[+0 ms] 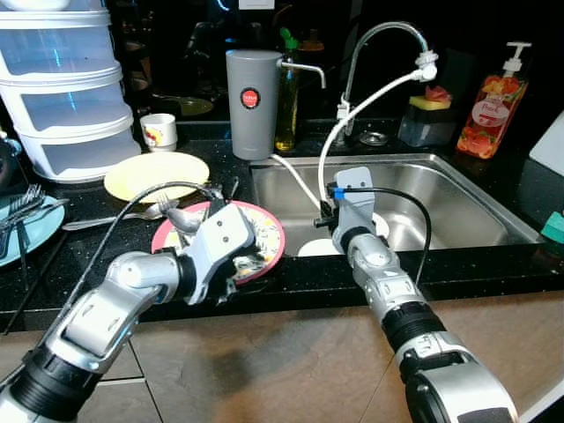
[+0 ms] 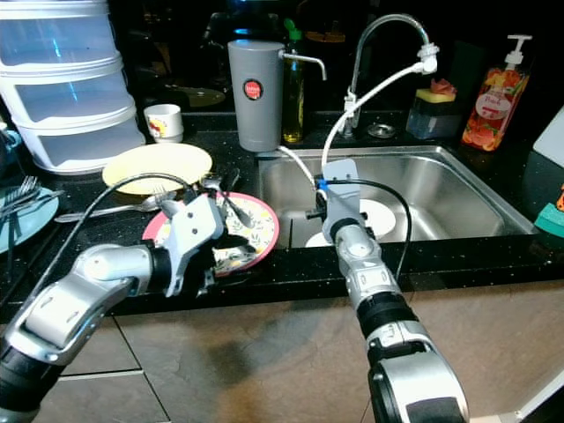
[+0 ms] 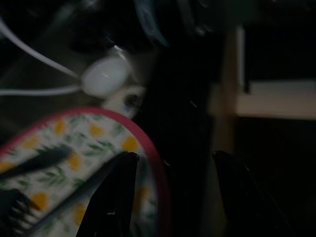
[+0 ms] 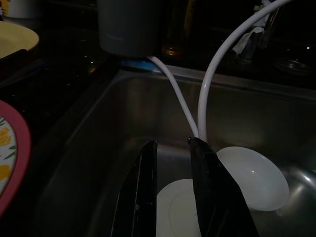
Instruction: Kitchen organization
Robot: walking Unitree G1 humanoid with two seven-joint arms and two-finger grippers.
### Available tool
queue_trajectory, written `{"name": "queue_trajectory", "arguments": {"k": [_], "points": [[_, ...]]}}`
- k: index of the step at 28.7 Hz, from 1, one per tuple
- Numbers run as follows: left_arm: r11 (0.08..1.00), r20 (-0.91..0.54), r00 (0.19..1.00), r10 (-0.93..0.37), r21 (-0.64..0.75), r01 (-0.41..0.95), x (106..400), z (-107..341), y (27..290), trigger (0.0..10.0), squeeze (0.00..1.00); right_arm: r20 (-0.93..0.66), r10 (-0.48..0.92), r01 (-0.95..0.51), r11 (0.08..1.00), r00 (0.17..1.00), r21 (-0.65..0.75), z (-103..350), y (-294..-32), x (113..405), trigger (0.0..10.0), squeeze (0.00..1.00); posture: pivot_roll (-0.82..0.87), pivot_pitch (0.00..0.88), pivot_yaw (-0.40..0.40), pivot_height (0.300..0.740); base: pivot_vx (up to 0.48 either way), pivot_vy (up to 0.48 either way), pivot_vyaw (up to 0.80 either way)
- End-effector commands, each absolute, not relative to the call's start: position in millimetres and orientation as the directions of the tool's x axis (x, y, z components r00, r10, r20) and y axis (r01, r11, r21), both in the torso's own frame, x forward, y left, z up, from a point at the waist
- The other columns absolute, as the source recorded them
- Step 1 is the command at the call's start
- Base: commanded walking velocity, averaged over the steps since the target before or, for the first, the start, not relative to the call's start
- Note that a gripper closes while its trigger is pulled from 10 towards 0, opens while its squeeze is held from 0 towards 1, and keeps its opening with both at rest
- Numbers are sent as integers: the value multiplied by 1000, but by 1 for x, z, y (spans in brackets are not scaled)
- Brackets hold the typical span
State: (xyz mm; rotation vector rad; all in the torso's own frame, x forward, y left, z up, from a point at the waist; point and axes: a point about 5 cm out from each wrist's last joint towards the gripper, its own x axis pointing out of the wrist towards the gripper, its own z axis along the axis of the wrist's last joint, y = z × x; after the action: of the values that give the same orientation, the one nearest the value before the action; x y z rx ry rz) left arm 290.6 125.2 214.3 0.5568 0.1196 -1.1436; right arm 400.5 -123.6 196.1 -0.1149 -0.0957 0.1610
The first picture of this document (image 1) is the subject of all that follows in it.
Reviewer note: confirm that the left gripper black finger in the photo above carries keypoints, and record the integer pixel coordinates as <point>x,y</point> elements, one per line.
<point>251,262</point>
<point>245,282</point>

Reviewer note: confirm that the small steel spoon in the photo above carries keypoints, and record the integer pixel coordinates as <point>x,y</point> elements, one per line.
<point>210,187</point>

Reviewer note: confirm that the steel fork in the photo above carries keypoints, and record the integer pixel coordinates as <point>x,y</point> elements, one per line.
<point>37,196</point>
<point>115,220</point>
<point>26,196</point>

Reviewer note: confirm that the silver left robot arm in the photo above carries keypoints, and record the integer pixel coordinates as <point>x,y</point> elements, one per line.
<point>97,317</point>

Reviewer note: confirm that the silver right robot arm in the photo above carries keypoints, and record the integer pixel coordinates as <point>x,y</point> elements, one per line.
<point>388,282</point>

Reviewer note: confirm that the pink floral plate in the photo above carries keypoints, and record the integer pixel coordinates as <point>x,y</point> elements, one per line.
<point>269,238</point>

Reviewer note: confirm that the round metal drain cap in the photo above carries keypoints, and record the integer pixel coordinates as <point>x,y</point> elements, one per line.
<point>374,138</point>

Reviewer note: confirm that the grey water filter canister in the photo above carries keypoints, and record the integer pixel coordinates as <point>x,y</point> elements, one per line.
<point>251,128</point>

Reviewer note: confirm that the green-capped oil bottle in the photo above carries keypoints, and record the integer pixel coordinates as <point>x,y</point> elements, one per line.
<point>286,106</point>

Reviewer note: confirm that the dark sponge holder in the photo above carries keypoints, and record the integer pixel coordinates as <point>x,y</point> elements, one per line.
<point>425,130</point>

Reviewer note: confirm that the pale yellow plate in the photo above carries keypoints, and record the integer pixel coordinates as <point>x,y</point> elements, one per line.
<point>141,176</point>

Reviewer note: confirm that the stainless steel sink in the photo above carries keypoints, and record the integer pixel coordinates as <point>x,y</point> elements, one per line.
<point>467,198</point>

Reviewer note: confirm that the yellow sponge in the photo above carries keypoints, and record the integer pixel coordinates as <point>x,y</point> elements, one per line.
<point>420,103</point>

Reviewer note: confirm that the white printed cup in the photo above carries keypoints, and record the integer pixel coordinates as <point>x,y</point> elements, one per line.
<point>159,134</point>

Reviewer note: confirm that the red scrub pad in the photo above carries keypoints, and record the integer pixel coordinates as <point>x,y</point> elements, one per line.
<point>439,92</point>

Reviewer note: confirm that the olive plate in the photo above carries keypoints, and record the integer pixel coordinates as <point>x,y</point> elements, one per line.
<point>185,107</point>

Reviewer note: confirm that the orange dish soap pump bottle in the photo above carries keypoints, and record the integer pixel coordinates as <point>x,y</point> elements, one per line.
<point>489,123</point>

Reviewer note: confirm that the teal plate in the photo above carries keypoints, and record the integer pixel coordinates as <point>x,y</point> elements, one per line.
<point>40,238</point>

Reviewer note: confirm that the chrome gooseneck faucet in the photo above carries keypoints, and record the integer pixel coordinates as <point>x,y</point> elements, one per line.
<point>379,26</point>

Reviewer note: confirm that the steel table knife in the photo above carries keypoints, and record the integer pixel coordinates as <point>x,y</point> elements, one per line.
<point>40,211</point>

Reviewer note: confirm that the green sponge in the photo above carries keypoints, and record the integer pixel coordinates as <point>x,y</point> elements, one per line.
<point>553,229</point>

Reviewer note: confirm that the white plastic drawer tower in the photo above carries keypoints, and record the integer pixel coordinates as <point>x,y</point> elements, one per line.
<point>66,115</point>

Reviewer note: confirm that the white cutting board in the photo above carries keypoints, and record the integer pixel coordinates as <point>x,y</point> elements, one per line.
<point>551,145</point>

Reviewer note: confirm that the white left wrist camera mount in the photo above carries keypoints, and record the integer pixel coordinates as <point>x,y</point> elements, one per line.
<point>220,247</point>

